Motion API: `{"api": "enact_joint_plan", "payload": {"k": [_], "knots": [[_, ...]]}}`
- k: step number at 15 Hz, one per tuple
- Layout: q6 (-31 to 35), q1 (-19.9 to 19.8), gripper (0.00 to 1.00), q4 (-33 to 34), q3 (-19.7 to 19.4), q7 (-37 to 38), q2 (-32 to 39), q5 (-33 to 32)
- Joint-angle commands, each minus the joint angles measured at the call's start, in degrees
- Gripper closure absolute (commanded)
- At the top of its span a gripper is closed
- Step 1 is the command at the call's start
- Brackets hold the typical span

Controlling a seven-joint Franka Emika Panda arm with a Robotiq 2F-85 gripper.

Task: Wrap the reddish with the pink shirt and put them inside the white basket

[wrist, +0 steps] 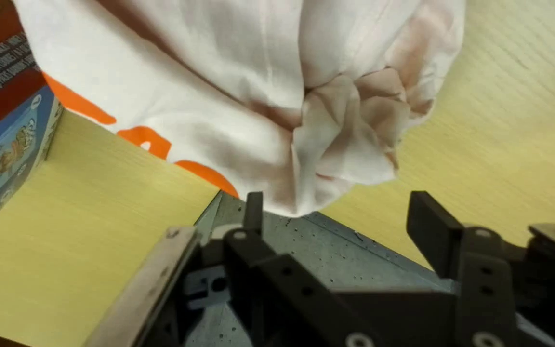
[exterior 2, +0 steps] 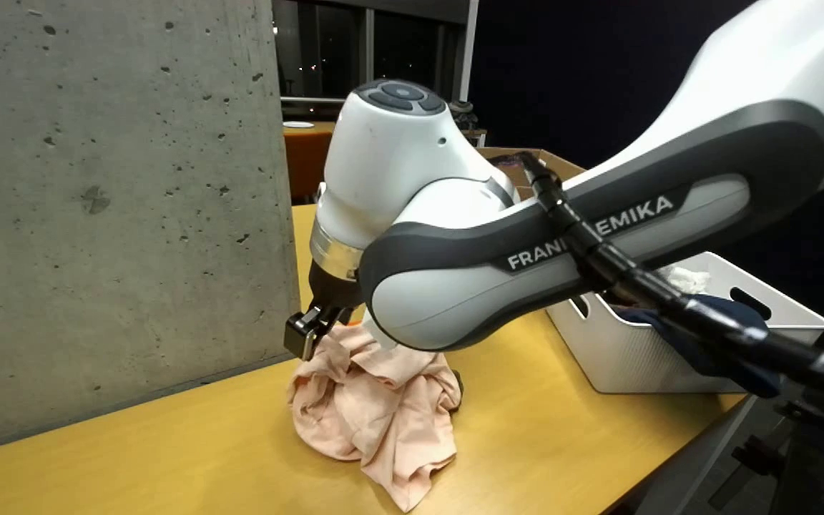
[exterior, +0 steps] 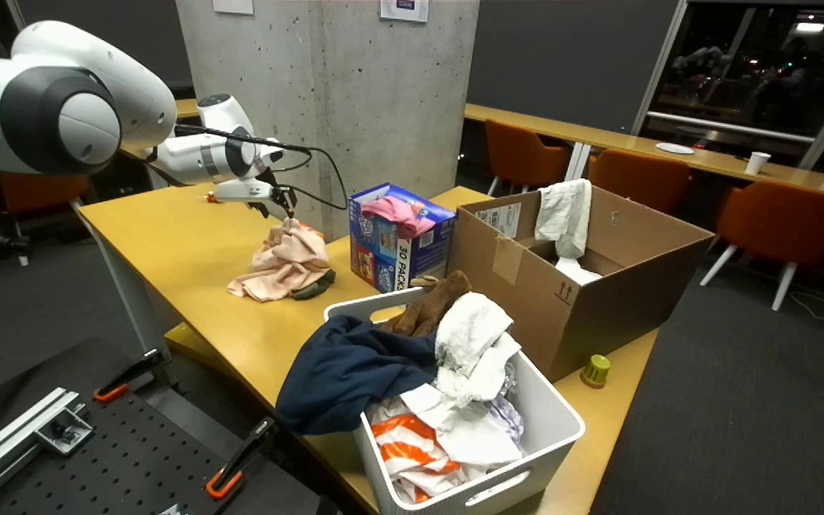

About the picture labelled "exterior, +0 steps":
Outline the pink cloth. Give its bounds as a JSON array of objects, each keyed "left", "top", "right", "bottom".
[{"left": 359, "top": 191, "right": 441, "bottom": 241}]

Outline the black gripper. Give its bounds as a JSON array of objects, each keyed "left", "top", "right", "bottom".
[{"left": 254, "top": 178, "right": 301, "bottom": 227}]

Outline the orange chair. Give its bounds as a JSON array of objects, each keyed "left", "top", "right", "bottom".
[
  {"left": 587, "top": 148, "right": 697, "bottom": 217},
  {"left": 0, "top": 158, "right": 93, "bottom": 270},
  {"left": 480, "top": 121, "right": 573, "bottom": 201},
  {"left": 697, "top": 179, "right": 824, "bottom": 315}
]

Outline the white crumpled cloth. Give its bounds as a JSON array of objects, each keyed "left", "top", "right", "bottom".
[{"left": 398, "top": 288, "right": 528, "bottom": 468}]

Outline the brown plush toy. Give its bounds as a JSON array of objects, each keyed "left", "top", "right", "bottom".
[{"left": 377, "top": 270, "right": 475, "bottom": 340}]

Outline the orange and white cloth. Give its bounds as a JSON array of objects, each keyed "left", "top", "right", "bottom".
[{"left": 368, "top": 408, "right": 464, "bottom": 507}]

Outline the white plastic basket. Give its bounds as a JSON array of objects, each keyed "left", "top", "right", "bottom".
[{"left": 319, "top": 282, "right": 590, "bottom": 515}]

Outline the brown cardboard box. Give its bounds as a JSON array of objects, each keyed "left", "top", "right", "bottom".
[{"left": 445, "top": 179, "right": 717, "bottom": 383}]

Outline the dark window with frame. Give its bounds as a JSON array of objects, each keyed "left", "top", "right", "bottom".
[{"left": 633, "top": 0, "right": 824, "bottom": 171}]

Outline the pink shirt with orange print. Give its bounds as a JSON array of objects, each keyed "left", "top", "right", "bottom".
[{"left": 225, "top": 217, "right": 334, "bottom": 304}]

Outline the blue printed cardboard box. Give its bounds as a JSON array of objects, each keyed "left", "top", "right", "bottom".
[{"left": 345, "top": 179, "right": 458, "bottom": 295}]

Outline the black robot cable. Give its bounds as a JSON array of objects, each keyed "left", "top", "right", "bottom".
[{"left": 173, "top": 122, "right": 355, "bottom": 214}]

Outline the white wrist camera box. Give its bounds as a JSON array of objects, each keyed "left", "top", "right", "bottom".
[{"left": 205, "top": 178, "right": 276, "bottom": 205}]

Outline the black perforated breadboard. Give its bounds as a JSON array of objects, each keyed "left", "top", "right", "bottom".
[{"left": 0, "top": 383, "right": 279, "bottom": 515}]

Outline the white cloth on cardboard box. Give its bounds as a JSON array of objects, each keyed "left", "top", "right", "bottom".
[{"left": 533, "top": 178, "right": 604, "bottom": 288}]

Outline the white paper cup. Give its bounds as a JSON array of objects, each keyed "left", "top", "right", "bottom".
[{"left": 741, "top": 148, "right": 774, "bottom": 179}]

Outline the orange-handled black clamp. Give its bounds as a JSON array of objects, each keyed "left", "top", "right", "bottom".
[
  {"left": 202, "top": 416, "right": 276, "bottom": 504},
  {"left": 89, "top": 347, "right": 165, "bottom": 405}
]

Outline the long wooden window desk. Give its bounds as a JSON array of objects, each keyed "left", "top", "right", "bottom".
[{"left": 461, "top": 101, "right": 824, "bottom": 204}]

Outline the small yellow-green cap object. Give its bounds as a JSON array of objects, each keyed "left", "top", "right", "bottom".
[{"left": 577, "top": 351, "right": 616, "bottom": 391}]

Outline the aluminium rail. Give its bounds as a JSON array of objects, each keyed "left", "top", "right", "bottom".
[{"left": 0, "top": 383, "right": 96, "bottom": 491}]

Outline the navy blue cloth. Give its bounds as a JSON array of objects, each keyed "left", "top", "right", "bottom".
[{"left": 274, "top": 313, "right": 441, "bottom": 437}]

